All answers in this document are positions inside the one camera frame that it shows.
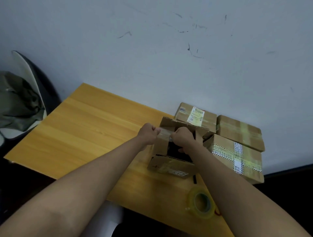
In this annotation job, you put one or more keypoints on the cardboard box with striped tape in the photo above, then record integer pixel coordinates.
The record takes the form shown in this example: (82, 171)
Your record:
(237, 156)

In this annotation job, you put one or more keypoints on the person's right forearm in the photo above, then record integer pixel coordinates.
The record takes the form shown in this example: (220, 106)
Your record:
(234, 195)

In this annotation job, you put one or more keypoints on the person's left fingers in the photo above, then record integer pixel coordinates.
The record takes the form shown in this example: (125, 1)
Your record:
(156, 131)

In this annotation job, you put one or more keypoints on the plain taped cardboard box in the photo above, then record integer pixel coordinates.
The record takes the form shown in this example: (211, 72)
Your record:
(240, 133)

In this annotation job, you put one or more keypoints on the cardboard box with white label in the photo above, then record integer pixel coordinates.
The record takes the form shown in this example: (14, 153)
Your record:
(195, 116)

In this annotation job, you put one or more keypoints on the person's right hand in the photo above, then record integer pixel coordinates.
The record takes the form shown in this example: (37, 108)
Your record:
(183, 139)

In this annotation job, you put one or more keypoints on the person's left forearm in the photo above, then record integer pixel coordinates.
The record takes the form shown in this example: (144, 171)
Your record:
(73, 190)

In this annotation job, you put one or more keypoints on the clear tape roll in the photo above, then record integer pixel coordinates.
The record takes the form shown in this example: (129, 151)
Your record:
(201, 203)

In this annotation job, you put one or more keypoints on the person's left hand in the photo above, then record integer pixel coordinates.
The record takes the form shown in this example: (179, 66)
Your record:
(146, 134)

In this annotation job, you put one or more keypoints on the wooden table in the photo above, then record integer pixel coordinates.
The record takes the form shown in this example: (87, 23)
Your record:
(97, 136)

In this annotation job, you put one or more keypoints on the person's right fingers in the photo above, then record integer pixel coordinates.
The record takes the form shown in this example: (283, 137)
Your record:
(174, 136)

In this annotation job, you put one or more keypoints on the white chair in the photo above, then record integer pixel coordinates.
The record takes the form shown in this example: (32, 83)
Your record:
(27, 97)

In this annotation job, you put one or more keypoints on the grey-green cloth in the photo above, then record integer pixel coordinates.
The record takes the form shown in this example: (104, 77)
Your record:
(18, 102)

